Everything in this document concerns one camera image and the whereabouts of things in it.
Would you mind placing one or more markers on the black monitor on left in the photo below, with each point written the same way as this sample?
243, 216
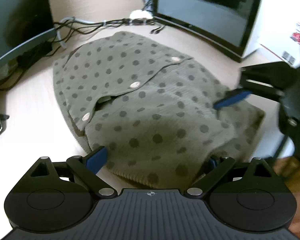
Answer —
24, 24

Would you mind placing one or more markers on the black monitor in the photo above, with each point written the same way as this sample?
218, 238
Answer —
24, 24
233, 26

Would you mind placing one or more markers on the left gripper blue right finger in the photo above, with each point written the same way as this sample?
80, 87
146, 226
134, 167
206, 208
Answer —
214, 171

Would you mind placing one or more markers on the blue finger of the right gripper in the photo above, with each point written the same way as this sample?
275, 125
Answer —
231, 97

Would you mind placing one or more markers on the olive polka dot cardigan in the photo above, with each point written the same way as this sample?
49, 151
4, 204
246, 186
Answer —
151, 107

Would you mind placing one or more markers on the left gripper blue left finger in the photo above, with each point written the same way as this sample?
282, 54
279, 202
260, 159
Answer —
86, 168

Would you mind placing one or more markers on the white cardboard box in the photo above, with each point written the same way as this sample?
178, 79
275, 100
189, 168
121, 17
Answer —
279, 29

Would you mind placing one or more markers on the black monitor on right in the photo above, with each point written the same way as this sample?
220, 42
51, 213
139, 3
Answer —
233, 26

